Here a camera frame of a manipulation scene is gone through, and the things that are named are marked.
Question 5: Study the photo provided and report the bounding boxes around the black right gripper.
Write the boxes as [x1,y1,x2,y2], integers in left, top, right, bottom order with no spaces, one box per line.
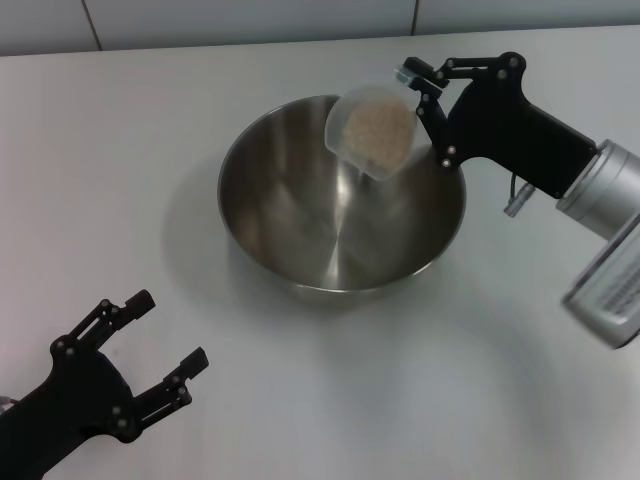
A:
[402,52,599,200]

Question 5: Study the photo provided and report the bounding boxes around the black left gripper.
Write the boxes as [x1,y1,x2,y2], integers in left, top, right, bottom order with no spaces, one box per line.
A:
[0,288,209,480]

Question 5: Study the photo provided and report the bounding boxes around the white rice grains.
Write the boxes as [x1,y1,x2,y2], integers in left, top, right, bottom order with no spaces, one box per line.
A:
[343,97,414,176]

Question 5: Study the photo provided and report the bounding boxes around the clear plastic measuring cup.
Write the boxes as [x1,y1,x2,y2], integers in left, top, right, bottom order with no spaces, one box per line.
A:
[323,67,426,182]

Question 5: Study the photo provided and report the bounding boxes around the stainless steel mixing bowl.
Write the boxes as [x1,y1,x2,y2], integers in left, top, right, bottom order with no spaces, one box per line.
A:
[216,93,468,309]

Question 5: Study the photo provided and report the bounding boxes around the right arm connector cable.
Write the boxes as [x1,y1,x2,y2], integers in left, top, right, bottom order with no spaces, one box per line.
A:
[502,172,536,219]

